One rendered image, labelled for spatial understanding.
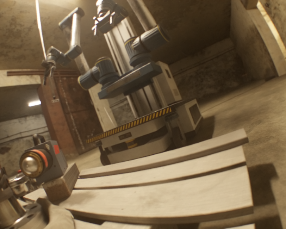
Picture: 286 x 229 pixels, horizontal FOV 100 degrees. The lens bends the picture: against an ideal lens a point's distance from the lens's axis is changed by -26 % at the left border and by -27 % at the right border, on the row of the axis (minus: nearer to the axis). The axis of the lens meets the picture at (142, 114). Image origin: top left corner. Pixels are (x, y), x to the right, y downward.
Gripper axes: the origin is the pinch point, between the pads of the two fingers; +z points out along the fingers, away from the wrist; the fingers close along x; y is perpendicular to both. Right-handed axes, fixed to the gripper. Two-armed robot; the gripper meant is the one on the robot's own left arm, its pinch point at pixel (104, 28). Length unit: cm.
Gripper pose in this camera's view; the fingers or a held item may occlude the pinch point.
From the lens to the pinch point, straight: 109.0
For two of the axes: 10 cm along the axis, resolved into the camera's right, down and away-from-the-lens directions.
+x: 8.3, -3.0, -4.7
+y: -5.4, -2.5, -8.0
